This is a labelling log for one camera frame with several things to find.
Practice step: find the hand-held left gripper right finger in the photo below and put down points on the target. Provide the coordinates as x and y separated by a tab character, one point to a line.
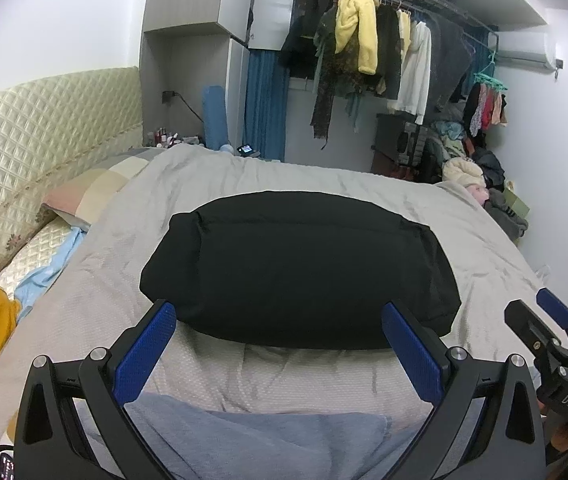
411	355

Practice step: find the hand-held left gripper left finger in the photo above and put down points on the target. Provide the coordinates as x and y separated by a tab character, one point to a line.
146	355

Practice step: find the black garment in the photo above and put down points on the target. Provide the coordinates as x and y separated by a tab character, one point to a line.
299	265

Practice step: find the pile of clothes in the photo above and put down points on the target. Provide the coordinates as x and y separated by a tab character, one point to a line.
494	170

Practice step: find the grey blanket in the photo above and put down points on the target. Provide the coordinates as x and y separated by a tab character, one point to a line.
464	240

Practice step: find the olive green box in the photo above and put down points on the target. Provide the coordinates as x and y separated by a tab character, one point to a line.
516	202

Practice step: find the light blue cloth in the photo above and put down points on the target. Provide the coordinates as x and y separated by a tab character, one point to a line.
43	275

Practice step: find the pink cloth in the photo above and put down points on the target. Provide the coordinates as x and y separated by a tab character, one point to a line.
479	194

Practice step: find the grey-blue cloth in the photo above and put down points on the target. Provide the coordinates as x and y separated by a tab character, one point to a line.
264	440

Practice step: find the cream quilted mattress pad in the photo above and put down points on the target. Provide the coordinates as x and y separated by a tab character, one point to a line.
38	255

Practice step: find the cream fleece garment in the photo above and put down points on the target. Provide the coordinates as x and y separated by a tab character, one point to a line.
464	172

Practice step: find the beige patchwork pillow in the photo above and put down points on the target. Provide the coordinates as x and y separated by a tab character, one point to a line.
98	185

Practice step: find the black device with display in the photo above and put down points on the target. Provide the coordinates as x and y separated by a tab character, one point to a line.
6	465

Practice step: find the black storage crate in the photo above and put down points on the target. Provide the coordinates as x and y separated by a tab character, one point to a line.
394	145

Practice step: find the hanging small laundry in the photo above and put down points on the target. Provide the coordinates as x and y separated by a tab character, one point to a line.
486	107

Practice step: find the group of cosmetic bottles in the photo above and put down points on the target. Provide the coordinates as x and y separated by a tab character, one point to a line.
166	137

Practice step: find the white and blue plush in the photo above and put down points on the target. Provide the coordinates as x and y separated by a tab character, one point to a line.
227	149

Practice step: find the small screen device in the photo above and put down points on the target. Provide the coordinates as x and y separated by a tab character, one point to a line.
246	150

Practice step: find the teal clip hanger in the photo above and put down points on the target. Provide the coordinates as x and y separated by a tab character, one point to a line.
489	80

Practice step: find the cream quilted headboard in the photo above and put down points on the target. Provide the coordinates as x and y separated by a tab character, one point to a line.
38	140

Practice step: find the blue rolled mat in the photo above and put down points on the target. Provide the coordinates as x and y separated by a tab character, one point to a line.
214	115

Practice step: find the white air conditioner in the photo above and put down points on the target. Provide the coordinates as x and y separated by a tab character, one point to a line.
526	50

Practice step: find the brown patterned scarf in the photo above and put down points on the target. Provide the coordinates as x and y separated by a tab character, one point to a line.
324	100

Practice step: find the blue curtain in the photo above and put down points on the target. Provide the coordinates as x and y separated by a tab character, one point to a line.
266	110

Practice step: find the white hoodie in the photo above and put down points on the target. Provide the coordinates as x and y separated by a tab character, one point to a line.
414	75

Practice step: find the dark grey hanging jackets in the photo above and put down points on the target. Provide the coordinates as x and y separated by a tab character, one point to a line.
449	55

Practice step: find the black hanging jacket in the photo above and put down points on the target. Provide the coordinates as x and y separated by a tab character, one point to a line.
389	50

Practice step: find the cream hanging shirt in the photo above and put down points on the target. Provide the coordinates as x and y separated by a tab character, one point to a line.
404	30

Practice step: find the yellow fleece hoodie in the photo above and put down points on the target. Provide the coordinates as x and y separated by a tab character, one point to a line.
359	25

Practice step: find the black hanging coat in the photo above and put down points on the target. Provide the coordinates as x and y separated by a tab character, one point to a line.
304	35

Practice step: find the grey wardrobe cabinet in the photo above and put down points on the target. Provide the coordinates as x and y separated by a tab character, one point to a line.
188	0

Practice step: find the black wall outlet plug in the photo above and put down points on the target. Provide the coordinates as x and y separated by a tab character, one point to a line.
169	96

